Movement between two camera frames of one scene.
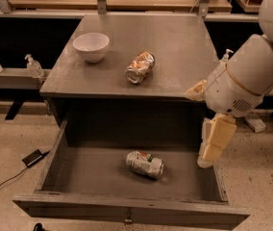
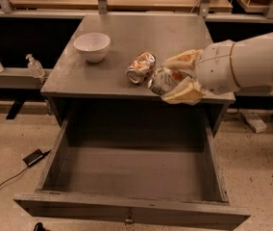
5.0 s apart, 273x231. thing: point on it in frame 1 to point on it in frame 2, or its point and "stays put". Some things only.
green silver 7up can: [144, 164] to [161, 80]
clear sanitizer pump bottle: [34, 67] stays put
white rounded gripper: [229, 91] to [214, 67]
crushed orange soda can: [140, 66] stays put
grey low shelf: [12, 78] stays put
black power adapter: [34, 158] stays put
